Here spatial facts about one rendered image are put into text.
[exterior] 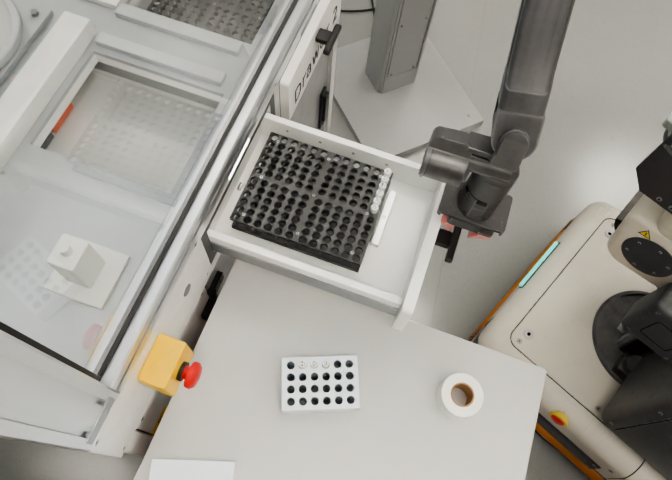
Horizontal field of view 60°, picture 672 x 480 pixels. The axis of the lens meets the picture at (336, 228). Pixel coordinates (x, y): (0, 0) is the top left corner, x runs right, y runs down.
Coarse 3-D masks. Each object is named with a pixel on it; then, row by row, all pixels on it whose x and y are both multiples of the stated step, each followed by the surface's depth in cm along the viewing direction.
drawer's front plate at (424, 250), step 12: (432, 204) 101; (432, 216) 92; (432, 228) 91; (420, 240) 99; (432, 240) 91; (420, 252) 90; (420, 264) 89; (408, 276) 97; (420, 276) 88; (408, 288) 87; (420, 288) 87; (408, 300) 86; (408, 312) 86; (396, 324) 93
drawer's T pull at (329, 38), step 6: (336, 24) 109; (324, 30) 109; (336, 30) 109; (318, 36) 108; (324, 36) 108; (330, 36) 108; (336, 36) 108; (318, 42) 109; (324, 42) 108; (330, 42) 107; (324, 48) 107; (330, 48) 107; (324, 54) 107
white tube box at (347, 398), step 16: (288, 368) 98; (320, 368) 94; (336, 368) 95; (352, 368) 95; (288, 384) 93; (304, 384) 93; (320, 384) 93; (336, 384) 94; (352, 384) 94; (288, 400) 94; (304, 400) 96; (320, 400) 92; (336, 400) 96; (352, 400) 96
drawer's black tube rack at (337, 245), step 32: (288, 160) 98; (320, 160) 102; (352, 160) 99; (256, 192) 95; (288, 192) 96; (320, 192) 99; (352, 192) 96; (256, 224) 96; (288, 224) 93; (320, 224) 94; (352, 224) 94; (320, 256) 95
